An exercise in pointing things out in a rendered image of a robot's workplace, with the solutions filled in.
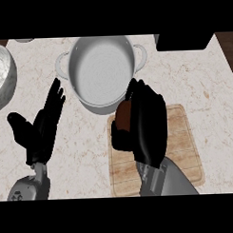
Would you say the brown cupcake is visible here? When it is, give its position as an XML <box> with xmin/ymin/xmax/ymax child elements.
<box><xmin>114</xmin><ymin>99</ymin><xmax>134</xmax><ymax>134</ymax></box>

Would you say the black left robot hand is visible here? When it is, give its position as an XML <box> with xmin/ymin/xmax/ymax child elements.
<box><xmin>5</xmin><ymin>76</ymin><xmax>68</xmax><ymax>166</ymax></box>

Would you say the small grey object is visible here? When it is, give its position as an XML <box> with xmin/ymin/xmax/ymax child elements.
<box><xmin>14</xmin><ymin>38</ymin><xmax>35</xmax><ymax>44</ymax></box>

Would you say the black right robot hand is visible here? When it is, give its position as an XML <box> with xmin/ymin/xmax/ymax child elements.
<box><xmin>108</xmin><ymin>77</ymin><xmax>169</xmax><ymax>171</ymax></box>

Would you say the grey metal bowl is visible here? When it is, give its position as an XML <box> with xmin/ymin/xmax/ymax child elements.
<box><xmin>0</xmin><ymin>43</ymin><xmax>19</xmax><ymax>115</ymax></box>

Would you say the black appliance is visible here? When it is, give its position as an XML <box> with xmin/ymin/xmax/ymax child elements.
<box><xmin>153</xmin><ymin>32</ymin><xmax>216</xmax><ymax>52</ymax></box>

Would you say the wooden cutting board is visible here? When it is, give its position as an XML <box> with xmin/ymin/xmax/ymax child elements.
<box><xmin>106</xmin><ymin>102</ymin><xmax>206</xmax><ymax>199</ymax></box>

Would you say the grey pot with handles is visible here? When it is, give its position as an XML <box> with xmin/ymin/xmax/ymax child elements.
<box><xmin>54</xmin><ymin>34</ymin><xmax>150</xmax><ymax>118</ymax></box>

